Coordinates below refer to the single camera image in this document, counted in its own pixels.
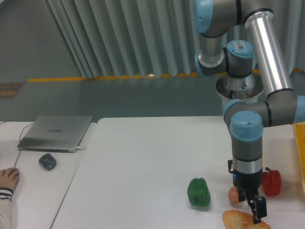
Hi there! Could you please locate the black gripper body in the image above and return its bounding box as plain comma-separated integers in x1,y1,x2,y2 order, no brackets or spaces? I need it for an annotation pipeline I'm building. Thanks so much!
228,159,262,193

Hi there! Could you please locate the golden triangular bread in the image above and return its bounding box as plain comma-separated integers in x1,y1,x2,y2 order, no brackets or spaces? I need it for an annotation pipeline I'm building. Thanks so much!
222,209,271,229

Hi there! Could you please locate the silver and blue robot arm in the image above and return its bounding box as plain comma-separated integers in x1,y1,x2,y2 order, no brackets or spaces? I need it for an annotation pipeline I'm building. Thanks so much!
193,0,305,224

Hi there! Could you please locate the white striped sleeve forearm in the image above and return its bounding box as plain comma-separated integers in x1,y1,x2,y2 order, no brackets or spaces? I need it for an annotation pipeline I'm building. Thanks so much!
0,188,13,229

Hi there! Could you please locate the yellow woven basket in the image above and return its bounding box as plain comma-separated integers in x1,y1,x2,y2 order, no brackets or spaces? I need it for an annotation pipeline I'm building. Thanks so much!
293,122,305,193

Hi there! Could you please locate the person's hand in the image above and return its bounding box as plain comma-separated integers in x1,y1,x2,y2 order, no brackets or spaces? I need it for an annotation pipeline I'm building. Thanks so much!
0,167,20,191

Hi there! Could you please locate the brown egg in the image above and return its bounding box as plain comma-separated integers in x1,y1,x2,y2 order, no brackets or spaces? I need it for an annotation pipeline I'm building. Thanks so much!
228,186,239,205

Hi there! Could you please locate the red bell pepper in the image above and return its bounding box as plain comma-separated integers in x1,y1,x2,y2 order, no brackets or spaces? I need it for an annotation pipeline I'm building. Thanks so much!
262,167,282,197

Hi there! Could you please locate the green bell pepper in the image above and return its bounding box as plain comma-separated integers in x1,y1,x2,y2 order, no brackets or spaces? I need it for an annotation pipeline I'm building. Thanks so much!
187,178,211,207

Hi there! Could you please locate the silver closed laptop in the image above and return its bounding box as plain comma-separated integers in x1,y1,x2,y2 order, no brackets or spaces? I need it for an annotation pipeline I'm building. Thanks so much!
18,115,92,153

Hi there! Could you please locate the small black plastic device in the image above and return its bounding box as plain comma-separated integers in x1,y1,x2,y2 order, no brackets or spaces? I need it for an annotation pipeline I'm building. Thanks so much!
39,153,57,171

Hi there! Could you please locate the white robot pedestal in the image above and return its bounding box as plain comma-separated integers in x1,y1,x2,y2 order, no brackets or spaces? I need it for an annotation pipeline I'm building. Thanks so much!
216,73,264,111

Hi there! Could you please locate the dark mouse cable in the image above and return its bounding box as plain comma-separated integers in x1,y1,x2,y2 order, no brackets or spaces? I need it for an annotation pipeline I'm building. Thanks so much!
0,120,35,170

